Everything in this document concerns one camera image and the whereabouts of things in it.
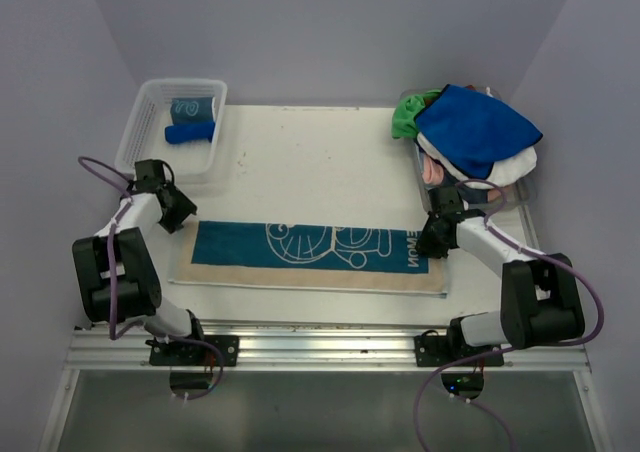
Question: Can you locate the teal beige cartoon towel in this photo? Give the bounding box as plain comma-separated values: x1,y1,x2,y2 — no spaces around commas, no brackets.
169,221,449,297

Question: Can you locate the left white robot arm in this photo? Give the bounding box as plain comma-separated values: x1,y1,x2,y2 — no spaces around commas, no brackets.
72,156,208,365

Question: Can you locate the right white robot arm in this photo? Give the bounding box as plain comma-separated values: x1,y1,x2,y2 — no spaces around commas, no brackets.
414,186,585,365

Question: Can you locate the rolled blue towel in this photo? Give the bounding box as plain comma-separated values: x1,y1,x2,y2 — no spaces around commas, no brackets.
164,121,216,145

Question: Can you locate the white plastic basket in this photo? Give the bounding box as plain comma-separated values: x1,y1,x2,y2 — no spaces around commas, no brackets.
114,78,228,184

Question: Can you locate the rolled teal towel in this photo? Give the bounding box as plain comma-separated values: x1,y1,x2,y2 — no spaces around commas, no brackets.
170,96,215,125

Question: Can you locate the white towel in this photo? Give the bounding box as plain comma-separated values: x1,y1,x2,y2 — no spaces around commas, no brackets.
416,135,537,187

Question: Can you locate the clear plastic towel bin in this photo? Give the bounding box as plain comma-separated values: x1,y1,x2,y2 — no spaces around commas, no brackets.
399,86,537,212

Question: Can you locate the blue microfiber towel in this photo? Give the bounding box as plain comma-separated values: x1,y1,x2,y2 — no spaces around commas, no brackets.
416,85,543,176

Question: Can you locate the green towel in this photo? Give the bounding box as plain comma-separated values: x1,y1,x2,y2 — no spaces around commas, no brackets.
391,89,441,140

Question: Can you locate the aluminium mounting rail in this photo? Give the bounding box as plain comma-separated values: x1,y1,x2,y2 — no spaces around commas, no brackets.
64,321,591,373

